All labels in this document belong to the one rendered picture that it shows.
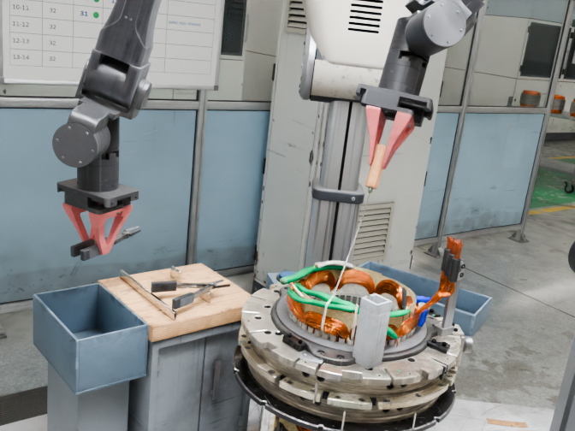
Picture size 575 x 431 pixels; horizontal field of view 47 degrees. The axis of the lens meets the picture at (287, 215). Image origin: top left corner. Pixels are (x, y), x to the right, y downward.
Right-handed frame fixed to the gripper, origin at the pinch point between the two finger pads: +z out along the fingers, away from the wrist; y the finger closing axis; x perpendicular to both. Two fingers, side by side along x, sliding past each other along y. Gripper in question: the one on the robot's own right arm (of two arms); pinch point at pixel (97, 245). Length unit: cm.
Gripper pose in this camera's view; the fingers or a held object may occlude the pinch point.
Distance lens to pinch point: 100.8
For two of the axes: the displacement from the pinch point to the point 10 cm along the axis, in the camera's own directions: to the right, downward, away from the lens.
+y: 8.5, 2.4, -4.7
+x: 5.2, -2.2, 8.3
